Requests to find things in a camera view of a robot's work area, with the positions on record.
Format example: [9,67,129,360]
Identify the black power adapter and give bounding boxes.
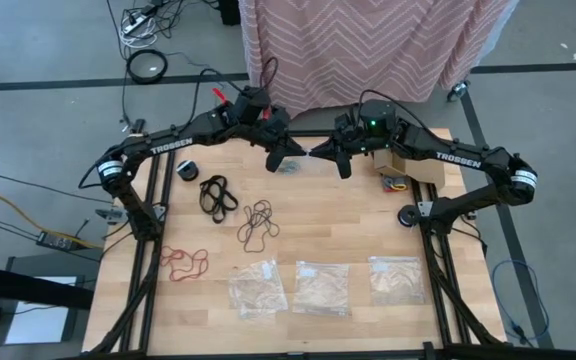
[35,229,78,252]

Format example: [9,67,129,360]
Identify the brown cardboard box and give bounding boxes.
[371,147,448,190]

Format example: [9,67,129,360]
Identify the red rubber bands bunch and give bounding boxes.
[160,245,210,282]

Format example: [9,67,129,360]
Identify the white coiled cable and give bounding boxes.
[119,27,160,50]

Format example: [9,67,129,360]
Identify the thin dark rubber bands bunch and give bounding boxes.
[236,199,282,254]

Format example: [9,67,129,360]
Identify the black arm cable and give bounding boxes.
[357,88,429,131]
[187,55,282,131]

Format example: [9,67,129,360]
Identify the black coiled cable ring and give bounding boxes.
[125,48,170,85]

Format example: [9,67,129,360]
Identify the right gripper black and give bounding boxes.
[309,98,399,180]

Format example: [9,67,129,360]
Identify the white power strip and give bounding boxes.
[121,13,150,35]

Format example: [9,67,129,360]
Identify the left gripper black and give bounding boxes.
[230,86,309,174]

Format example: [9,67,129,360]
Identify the black tape roll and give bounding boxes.
[175,159,201,183]
[397,203,422,229]

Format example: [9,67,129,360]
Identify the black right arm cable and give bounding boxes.
[357,88,429,131]

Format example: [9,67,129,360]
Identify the yellow floor cable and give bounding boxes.
[0,186,105,250]

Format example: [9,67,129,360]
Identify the wide black rubber bands bunch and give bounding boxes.
[198,174,240,225]

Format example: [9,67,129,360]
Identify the black floor cable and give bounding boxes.
[0,172,92,196]

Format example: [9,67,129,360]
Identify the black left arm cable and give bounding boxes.
[187,55,282,131]

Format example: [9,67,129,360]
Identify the grey cabinet with white top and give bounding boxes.
[0,253,89,360]

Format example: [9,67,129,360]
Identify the black floor cables bundle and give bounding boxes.
[105,0,219,66]

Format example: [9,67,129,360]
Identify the blue floor cable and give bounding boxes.
[490,258,553,346]

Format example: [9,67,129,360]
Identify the black equipment box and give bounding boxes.
[217,0,242,27]

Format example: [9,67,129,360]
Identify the pink chevron curtain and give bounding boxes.
[237,0,519,121]

